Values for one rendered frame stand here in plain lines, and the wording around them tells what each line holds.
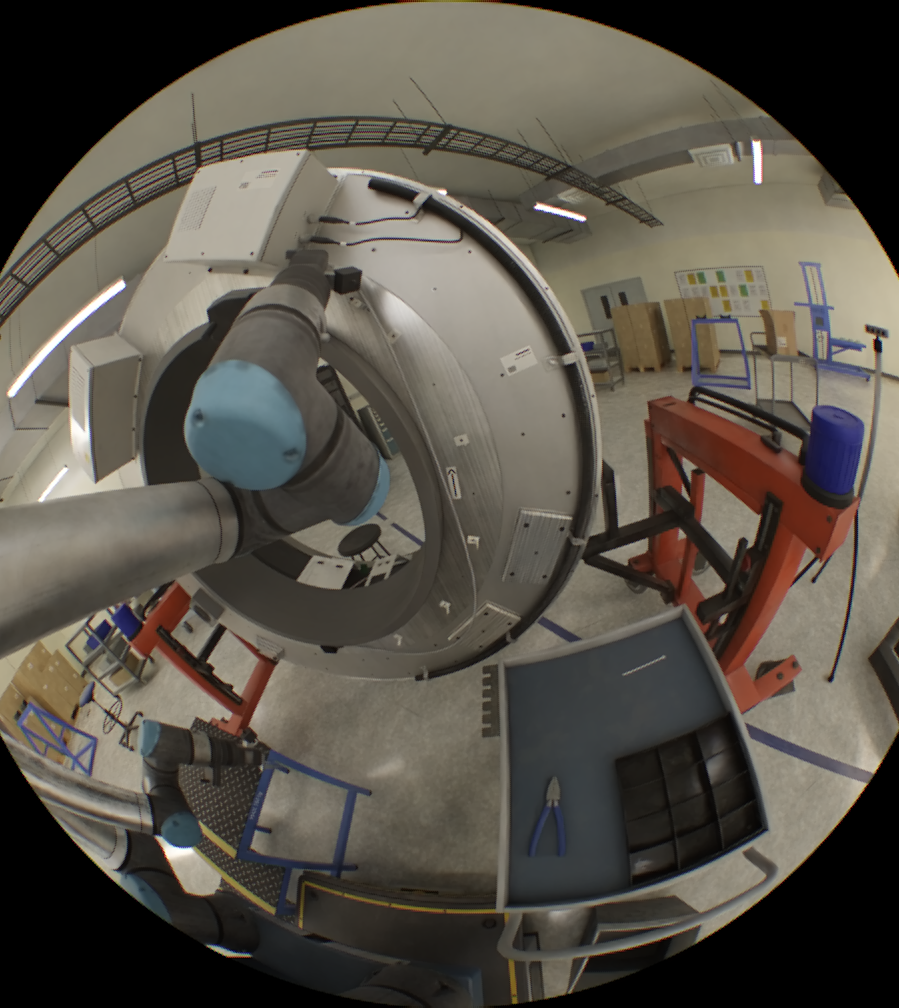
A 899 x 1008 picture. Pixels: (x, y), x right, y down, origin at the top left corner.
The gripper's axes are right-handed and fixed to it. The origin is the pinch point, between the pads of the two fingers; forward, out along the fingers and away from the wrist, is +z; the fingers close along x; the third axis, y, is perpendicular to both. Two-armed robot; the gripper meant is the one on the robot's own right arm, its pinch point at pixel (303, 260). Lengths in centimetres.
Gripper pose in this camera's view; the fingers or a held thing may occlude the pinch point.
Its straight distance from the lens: 52.1
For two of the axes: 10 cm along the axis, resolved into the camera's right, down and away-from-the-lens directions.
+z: -1.5, -9.0, 4.2
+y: 9.5, -0.1, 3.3
